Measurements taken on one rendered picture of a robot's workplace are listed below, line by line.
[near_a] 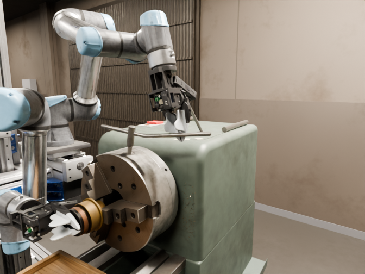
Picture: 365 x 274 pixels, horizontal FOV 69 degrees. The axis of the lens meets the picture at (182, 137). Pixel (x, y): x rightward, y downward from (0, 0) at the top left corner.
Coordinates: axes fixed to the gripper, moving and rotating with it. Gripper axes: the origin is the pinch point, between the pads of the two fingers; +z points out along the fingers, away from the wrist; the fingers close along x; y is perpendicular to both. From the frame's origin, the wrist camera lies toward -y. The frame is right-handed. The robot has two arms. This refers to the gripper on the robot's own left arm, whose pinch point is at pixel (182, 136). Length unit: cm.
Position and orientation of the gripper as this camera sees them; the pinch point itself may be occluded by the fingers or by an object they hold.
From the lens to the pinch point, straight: 77.4
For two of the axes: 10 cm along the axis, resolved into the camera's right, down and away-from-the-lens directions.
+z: 2.1, 9.8, 0.5
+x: 8.2, -1.5, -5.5
